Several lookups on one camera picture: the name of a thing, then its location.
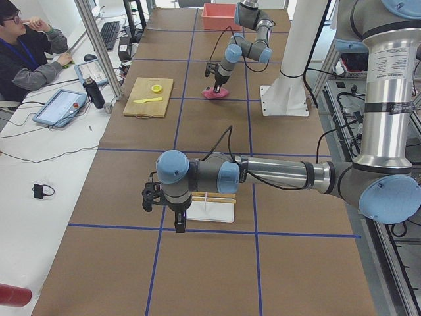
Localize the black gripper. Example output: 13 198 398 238
214 72 230 93
168 197 192 233

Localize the pink cleaning cloth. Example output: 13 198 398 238
201 87 229 99

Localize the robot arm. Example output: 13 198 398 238
205 1 275 97
155 1 360 239

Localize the black water bottle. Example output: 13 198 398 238
83 76 105 109

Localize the wooden rack rod far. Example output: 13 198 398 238
191 192 236 199

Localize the wooden rack rod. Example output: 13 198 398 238
191 192 236 199
192 197 237 204

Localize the wooden rack rod near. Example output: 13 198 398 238
192 197 237 204

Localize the white rack base tray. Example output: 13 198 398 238
187 201 235 223

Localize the yellow lemon slice toy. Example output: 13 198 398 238
151 84 163 93

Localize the yellow plastic knife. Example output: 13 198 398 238
132 97 163 104

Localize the pink plastic tray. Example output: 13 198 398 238
201 3 242 31

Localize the bamboo cutting board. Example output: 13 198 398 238
123 77 174 118

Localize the black keyboard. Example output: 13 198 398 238
100 21 120 43

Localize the upper teach pendant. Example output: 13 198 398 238
74 59 108 86

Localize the teach pendant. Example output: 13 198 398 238
74 59 108 86
32 89 87 128

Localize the black computer mouse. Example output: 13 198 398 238
84 54 98 62

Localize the small black adapter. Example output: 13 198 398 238
32 184 55 199

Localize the lower teach pendant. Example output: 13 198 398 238
32 89 87 128

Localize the red fire extinguisher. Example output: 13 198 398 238
0 284 32 307

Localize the seated person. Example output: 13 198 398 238
1 1 73 102

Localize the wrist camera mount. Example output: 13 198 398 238
141 171 165 212
205 62 219 77

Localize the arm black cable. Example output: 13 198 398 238
208 22 274 74

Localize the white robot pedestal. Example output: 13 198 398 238
260 0 330 117

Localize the aluminium frame post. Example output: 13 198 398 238
74 0 122 101

